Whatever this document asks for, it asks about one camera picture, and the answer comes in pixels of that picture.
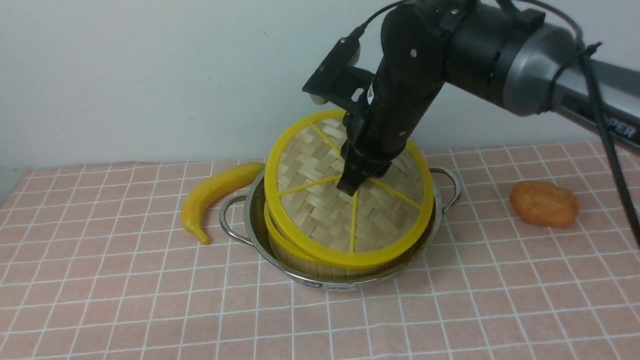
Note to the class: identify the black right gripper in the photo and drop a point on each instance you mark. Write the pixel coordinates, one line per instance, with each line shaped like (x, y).
(408, 78)

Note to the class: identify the yellow rimmed woven steamer lid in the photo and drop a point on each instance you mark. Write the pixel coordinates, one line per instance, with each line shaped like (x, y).
(380, 222)

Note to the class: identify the yellow rimmed bamboo steamer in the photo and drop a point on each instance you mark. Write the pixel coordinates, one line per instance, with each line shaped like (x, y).
(292, 257)

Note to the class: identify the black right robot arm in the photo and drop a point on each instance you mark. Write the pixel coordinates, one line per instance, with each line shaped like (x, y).
(508, 57)

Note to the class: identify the stainless steel pot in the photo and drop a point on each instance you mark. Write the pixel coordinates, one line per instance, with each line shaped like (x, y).
(258, 237)

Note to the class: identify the yellow plastic banana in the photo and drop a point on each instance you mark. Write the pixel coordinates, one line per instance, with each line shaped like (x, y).
(209, 191)

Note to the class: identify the orange-brown potato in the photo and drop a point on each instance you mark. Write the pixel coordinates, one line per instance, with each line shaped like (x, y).
(544, 204)

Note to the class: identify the pink checkered tablecloth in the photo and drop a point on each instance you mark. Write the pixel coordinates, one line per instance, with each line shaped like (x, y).
(95, 265)

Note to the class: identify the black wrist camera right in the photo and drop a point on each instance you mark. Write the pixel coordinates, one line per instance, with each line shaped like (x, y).
(337, 78)

